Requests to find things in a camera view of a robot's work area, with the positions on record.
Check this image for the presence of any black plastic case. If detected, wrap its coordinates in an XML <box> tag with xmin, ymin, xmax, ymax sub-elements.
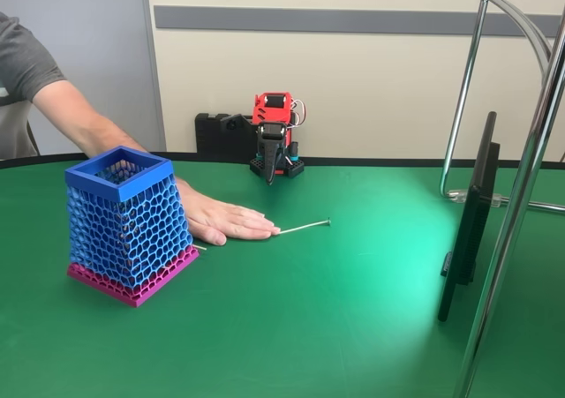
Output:
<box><xmin>195</xmin><ymin>112</ymin><xmax>257</xmax><ymax>154</ymax></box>

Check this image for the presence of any clear plastic clip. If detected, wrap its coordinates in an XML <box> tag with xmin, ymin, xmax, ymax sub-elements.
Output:
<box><xmin>448</xmin><ymin>188</ymin><xmax>507</xmax><ymax>207</ymax></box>

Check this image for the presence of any person's left forearm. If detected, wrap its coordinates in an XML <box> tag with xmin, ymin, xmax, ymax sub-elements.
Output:
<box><xmin>31</xmin><ymin>79</ymin><xmax>186</xmax><ymax>191</ymax></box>

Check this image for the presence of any black LED light panel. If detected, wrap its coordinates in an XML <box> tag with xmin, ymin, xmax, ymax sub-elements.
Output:
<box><xmin>436</xmin><ymin>110</ymin><xmax>502</xmax><ymax>323</ymax></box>

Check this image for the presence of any person's torso grey shirt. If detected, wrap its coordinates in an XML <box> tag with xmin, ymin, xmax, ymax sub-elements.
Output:
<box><xmin>0</xmin><ymin>11</ymin><xmax>67</xmax><ymax>161</ymax></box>

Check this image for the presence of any grey wall rail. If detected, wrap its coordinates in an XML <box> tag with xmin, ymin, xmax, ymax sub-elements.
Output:
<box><xmin>154</xmin><ymin>4</ymin><xmax>562</xmax><ymax>37</ymax></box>

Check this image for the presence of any chrome tube stand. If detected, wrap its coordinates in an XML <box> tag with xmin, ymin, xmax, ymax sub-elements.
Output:
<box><xmin>439</xmin><ymin>0</ymin><xmax>565</xmax><ymax>398</ymax></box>

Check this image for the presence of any person's left hand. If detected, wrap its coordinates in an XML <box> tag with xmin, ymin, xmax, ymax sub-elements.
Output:
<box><xmin>176</xmin><ymin>176</ymin><xmax>282</xmax><ymax>247</ymax></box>

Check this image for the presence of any green table cloth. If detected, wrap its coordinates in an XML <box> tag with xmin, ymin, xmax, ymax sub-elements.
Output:
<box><xmin>0</xmin><ymin>153</ymin><xmax>565</xmax><ymax>398</ymax></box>

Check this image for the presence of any white and red servo wire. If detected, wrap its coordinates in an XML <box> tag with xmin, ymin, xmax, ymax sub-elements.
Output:
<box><xmin>290</xmin><ymin>100</ymin><xmax>308</xmax><ymax>128</ymax></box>

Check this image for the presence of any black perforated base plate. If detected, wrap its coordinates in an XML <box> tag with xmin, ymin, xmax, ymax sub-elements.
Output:
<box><xmin>249</xmin><ymin>157</ymin><xmax>305</xmax><ymax>179</ymax></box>

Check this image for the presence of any blue and magenta mesh basket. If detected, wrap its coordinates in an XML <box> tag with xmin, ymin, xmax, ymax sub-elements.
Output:
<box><xmin>64</xmin><ymin>145</ymin><xmax>200</xmax><ymax>308</ymax></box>

